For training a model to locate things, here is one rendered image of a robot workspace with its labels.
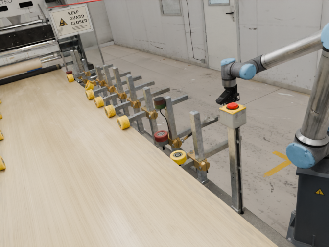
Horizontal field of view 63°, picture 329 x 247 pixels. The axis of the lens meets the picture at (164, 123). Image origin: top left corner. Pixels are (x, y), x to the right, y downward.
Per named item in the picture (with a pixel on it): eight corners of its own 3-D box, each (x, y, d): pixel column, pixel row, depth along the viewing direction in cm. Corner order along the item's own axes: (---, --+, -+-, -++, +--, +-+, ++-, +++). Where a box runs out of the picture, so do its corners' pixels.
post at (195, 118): (204, 186, 149) (195, 108, 127) (208, 190, 146) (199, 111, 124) (199, 189, 147) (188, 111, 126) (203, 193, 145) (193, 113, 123)
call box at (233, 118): (233, 119, 107) (232, 101, 104) (246, 125, 102) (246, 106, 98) (220, 125, 104) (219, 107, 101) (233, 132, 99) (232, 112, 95)
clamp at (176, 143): (170, 137, 167) (169, 130, 164) (182, 146, 156) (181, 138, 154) (162, 141, 165) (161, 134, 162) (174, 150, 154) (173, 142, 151)
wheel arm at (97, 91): (140, 78, 251) (139, 74, 249) (142, 79, 248) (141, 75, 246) (89, 95, 231) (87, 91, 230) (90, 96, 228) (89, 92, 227)
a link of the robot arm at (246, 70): (259, 61, 153) (242, 58, 162) (245, 66, 148) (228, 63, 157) (259, 76, 157) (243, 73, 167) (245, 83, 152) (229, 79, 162)
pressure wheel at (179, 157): (174, 167, 143) (171, 149, 138) (189, 167, 141) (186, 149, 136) (172, 177, 136) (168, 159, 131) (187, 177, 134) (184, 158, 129)
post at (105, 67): (119, 114, 247) (105, 63, 226) (121, 115, 245) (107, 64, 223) (116, 116, 246) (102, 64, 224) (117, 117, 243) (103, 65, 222)
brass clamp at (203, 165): (195, 157, 148) (194, 149, 146) (211, 168, 137) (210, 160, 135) (186, 161, 145) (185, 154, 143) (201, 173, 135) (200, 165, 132)
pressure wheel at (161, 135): (166, 144, 165) (162, 128, 160) (173, 149, 159) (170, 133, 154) (154, 149, 162) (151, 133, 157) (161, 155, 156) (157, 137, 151)
